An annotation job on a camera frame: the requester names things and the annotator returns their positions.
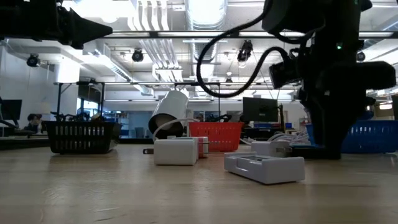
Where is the black ceiling light rail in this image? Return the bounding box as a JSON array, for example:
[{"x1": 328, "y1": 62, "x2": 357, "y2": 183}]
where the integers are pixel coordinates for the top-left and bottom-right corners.
[{"x1": 105, "y1": 30, "x2": 398, "y2": 39}]

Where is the black computer monitor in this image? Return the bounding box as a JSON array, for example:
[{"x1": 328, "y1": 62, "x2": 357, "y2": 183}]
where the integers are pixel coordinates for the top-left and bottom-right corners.
[{"x1": 242, "y1": 96, "x2": 279, "y2": 123}]

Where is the black plastic basket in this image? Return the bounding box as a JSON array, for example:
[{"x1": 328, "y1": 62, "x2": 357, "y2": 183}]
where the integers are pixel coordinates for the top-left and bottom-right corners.
[{"x1": 43, "y1": 120, "x2": 123, "y2": 155}]

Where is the white lamp cable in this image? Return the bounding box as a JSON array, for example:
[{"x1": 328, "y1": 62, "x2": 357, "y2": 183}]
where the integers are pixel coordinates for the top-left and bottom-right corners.
[{"x1": 152, "y1": 117, "x2": 201, "y2": 141}]

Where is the red plastic basket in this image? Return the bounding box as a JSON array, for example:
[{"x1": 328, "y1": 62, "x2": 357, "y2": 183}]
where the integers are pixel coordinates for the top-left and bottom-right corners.
[{"x1": 188, "y1": 121, "x2": 245, "y2": 152}]

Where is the white square wall charger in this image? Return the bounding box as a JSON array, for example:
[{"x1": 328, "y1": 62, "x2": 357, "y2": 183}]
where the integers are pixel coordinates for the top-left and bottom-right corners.
[{"x1": 251, "y1": 139, "x2": 293, "y2": 158}]

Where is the coiled white cable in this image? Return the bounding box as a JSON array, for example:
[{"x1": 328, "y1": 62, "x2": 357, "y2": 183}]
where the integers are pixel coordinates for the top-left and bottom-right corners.
[{"x1": 267, "y1": 129, "x2": 312, "y2": 147}]

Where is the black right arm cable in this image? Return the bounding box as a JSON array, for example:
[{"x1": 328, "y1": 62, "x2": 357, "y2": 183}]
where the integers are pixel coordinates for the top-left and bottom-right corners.
[{"x1": 196, "y1": 0, "x2": 299, "y2": 98}]

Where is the pink and white charger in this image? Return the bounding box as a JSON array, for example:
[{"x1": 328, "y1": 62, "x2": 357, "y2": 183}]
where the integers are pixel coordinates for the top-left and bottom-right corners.
[{"x1": 197, "y1": 136, "x2": 210, "y2": 159}]

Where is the white cylindrical lamp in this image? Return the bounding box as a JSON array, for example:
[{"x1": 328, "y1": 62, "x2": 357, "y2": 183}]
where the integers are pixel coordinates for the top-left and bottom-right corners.
[{"x1": 147, "y1": 90, "x2": 190, "y2": 140}]

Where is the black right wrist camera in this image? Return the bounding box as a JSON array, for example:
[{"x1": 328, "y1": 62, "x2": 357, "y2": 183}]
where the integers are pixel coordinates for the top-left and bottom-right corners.
[{"x1": 269, "y1": 60, "x2": 301, "y2": 90}]

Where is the black metal rack frame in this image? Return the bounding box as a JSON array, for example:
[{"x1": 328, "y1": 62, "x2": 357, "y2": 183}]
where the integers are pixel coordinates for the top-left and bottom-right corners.
[{"x1": 55, "y1": 80, "x2": 222, "y2": 123}]

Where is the white digital clock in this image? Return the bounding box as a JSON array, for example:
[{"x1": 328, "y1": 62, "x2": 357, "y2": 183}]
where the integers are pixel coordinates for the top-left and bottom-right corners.
[{"x1": 223, "y1": 151, "x2": 306, "y2": 185}]

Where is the silver ventilation duct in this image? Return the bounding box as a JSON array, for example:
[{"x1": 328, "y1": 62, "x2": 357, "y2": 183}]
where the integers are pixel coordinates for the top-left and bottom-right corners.
[{"x1": 185, "y1": 0, "x2": 228, "y2": 100}]

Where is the blue plastic basket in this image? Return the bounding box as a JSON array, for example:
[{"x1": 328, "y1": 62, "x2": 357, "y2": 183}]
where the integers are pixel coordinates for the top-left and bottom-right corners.
[{"x1": 306, "y1": 119, "x2": 398, "y2": 154}]

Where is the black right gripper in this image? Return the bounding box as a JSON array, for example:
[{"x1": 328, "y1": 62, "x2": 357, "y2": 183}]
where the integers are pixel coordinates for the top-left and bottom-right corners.
[{"x1": 298, "y1": 61, "x2": 397, "y2": 159}]

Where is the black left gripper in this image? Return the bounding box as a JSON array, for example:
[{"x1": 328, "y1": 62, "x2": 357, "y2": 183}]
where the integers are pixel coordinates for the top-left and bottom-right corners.
[{"x1": 0, "y1": 0, "x2": 113, "y2": 50}]

